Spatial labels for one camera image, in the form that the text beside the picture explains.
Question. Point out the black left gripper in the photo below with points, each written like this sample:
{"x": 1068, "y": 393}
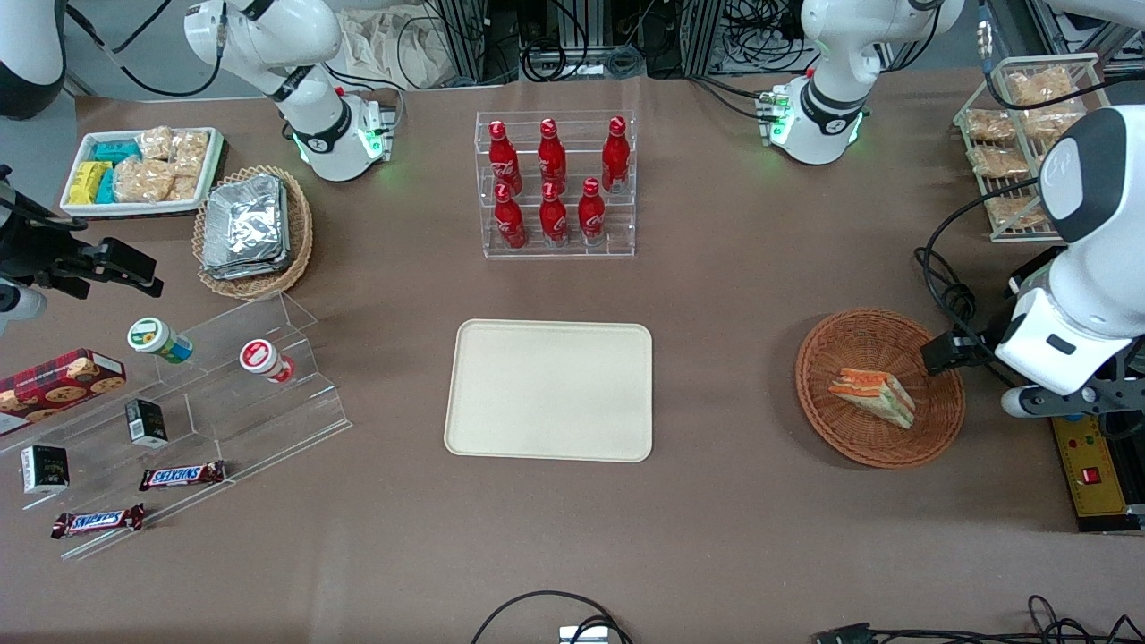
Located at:
{"x": 982, "y": 343}

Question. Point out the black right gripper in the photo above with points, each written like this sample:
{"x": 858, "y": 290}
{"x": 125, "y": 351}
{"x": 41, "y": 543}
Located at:
{"x": 34, "y": 254}

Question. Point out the triangular sandwich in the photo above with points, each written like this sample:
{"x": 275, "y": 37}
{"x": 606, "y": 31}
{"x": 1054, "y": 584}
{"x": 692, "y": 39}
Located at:
{"x": 872, "y": 394}

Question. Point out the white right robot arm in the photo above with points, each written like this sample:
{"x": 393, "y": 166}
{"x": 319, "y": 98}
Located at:
{"x": 268, "y": 36}

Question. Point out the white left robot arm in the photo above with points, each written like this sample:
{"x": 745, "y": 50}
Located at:
{"x": 832, "y": 54}

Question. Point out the white snack tray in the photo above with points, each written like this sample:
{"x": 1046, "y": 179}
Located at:
{"x": 76, "y": 210}

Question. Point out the round brown wicker basket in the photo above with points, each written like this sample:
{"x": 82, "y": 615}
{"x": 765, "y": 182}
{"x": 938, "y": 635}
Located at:
{"x": 850, "y": 429}

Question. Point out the oval light wicker basket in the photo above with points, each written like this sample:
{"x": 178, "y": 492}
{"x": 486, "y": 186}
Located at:
{"x": 300, "y": 233}

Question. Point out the beige rectangular tray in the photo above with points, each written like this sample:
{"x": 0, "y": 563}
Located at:
{"x": 548, "y": 390}

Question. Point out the teal snack pack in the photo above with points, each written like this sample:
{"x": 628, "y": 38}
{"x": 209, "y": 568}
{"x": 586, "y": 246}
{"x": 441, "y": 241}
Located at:
{"x": 106, "y": 186}
{"x": 116, "y": 151}

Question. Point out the green lid white cup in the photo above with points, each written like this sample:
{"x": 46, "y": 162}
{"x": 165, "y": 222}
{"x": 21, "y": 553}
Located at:
{"x": 156, "y": 338}

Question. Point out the clear bag of crackers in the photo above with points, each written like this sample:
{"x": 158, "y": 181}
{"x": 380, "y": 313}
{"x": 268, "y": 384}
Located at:
{"x": 185, "y": 188}
{"x": 190, "y": 152}
{"x": 154, "y": 143}
{"x": 143, "y": 181}

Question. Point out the yellow snack pack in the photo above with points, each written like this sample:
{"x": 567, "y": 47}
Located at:
{"x": 88, "y": 182}

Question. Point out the silver foil pack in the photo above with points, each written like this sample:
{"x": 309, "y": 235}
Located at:
{"x": 243, "y": 225}

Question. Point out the red plaid cookie box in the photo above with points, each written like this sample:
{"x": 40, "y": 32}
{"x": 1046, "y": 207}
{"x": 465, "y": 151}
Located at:
{"x": 58, "y": 389}

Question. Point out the bagged bread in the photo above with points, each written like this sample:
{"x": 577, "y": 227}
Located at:
{"x": 988, "y": 125}
{"x": 1002, "y": 161}
{"x": 1039, "y": 86}
{"x": 1015, "y": 211}
{"x": 1054, "y": 123}

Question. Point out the small black box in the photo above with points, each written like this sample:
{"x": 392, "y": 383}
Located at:
{"x": 146, "y": 422}
{"x": 45, "y": 469}

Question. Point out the red lid white cup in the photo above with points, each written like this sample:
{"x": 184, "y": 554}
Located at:
{"x": 264, "y": 360}

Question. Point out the black machine with yellow panel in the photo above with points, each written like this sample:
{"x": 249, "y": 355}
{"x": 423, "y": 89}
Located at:
{"x": 1091, "y": 474}

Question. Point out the clear acrylic stepped display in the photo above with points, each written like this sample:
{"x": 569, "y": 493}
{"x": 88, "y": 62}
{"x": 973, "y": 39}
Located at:
{"x": 268, "y": 420}

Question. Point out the brown snickers bar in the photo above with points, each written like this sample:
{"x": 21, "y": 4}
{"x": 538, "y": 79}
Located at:
{"x": 182, "y": 476}
{"x": 97, "y": 521}

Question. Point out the beige cloth bag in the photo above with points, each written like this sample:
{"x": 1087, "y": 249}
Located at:
{"x": 385, "y": 45}

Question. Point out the red cola bottle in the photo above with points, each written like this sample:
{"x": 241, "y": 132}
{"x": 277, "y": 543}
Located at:
{"x": 510, "y": 222}
{"x": 615, "y": 154}
{"x": 503, "y": 161}
{"x": 591, "y": 215}
{"x": 552, "y": 159}
{"x": 554, "y": 218}

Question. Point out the clear acrylic bottle rack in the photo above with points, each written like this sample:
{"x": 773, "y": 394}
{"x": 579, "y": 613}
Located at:
{"x": 555, "y": 252}

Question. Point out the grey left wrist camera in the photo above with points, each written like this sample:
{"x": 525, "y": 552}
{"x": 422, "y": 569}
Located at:
{"x": 1020, "y": 402}

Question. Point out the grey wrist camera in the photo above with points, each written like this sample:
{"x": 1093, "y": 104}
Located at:
{"x": 20, "y": 306}
{"x": 1020, "y": 402}

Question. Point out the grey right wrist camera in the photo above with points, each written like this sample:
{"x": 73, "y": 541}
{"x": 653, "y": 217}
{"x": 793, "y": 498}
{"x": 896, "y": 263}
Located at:
{"x": 20, "y": 306}

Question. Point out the aluminium frame post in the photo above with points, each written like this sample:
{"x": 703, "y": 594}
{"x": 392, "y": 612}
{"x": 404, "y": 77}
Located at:
{"x": 1069, "y": 22}
{"x": 470, "y": 40}

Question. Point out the silver metal bracket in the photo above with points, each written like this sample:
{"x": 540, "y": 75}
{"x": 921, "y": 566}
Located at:
{"x": 583, "y": 635}

